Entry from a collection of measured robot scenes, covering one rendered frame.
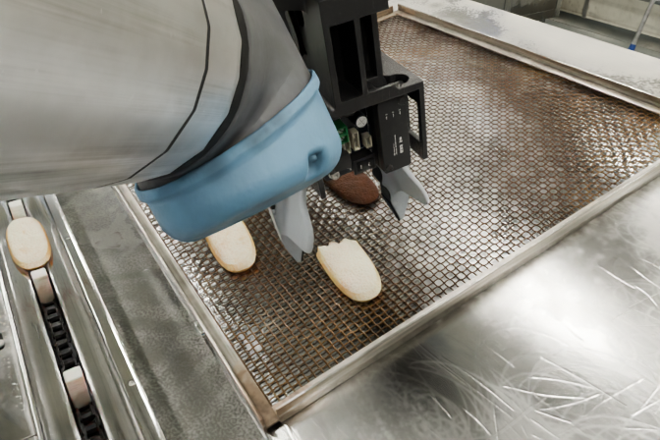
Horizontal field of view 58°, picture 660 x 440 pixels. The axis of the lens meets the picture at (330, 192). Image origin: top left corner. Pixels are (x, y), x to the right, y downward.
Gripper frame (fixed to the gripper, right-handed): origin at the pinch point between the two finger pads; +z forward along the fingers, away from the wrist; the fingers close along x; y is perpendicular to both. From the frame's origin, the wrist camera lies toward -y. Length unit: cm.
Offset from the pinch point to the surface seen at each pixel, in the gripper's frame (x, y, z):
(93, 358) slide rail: -21.7, -5.1, 8.1
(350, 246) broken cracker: 0.9, -2.3, 4.7
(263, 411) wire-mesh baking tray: -10.7, 8.4, 5.4
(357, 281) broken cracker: -0.3, 1.6, 4.8
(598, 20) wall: 292, -262, 149
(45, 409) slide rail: -25.4, -1.4, 7.3
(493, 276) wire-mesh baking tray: 8.9, 6.5, 5.0
